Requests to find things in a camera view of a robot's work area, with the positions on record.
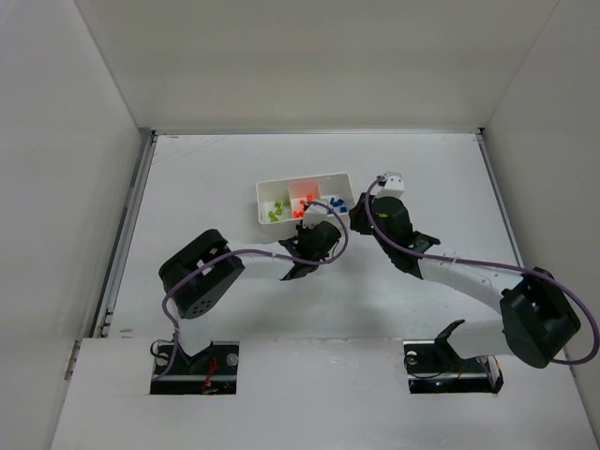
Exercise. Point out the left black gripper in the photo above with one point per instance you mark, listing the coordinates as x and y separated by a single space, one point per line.
304 230

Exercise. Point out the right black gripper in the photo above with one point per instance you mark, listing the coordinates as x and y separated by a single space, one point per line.
358 216

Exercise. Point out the blue half-round lego piece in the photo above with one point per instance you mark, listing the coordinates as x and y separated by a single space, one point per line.
338 204

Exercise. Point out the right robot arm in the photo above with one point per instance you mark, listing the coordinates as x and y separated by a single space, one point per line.
535 318

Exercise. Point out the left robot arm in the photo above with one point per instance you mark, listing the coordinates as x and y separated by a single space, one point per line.
198 275

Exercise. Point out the white divided plastic container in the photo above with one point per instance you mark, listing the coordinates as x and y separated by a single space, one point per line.
270 194

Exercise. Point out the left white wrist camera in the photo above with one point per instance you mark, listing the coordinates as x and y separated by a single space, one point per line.
314 214

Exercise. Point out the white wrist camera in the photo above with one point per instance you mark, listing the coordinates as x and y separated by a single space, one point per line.
314 214
391 185

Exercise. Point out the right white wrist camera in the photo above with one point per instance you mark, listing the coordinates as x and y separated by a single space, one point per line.
391 185

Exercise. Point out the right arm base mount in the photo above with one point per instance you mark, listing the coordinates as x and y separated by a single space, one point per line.
434 367

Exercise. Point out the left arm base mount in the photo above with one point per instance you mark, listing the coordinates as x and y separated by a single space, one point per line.
210 372

